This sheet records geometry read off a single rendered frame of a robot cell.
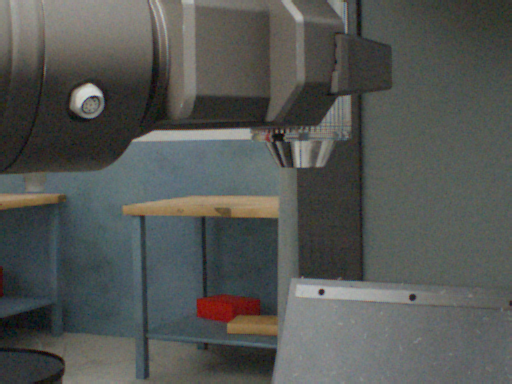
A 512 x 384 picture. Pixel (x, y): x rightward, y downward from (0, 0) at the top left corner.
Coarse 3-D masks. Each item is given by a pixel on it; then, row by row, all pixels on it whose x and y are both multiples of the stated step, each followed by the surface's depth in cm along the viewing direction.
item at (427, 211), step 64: (384, 0) 77; (448, 0) 75; (448, 64) 75; (384, 128) 78; (448, 128) 76; (320, 192) 80; (384, 192) 78; (448, 192) 76; (320, 256) 81; (384, 256) 79; (448, 256) 76
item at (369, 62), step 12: (348, 36) 39; (348, 48) 39; (360, 48) 39; (372, 48) 40; (384, 48) 40; (348, 60) 39; (360, 60) 39; (372, 60) 40; (384, 60) 40; (348, 72) 39; (360, 72) 39; (372, 72) 40; (384, 72) 40; (348, 84) 39; (360, 84) 39; (372, 84) 40; (384, 84) 40
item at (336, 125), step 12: (348, 24) 40; (348, 96) 40; (336, 108) 40; (348, 108) 40; (324, 120) 39; (336, 120) 40; (348, 120) 40; (252, 132) 41; (264, 132) 40; (276, 132) 39; (288, 132) 39; (300, 132) 39; (312, 132) 39; (324, 132) 39; (336, 132) 40; (348, 132) 41
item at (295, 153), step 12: (276, 144) 40; (288, 144) 40; (300, 144) 40; (312, 144) 40; (324, 144) 40; (276, 156) 41; (288, 156) 40; (300, 156) 40; (312, 156) 40; (324, 156) 41
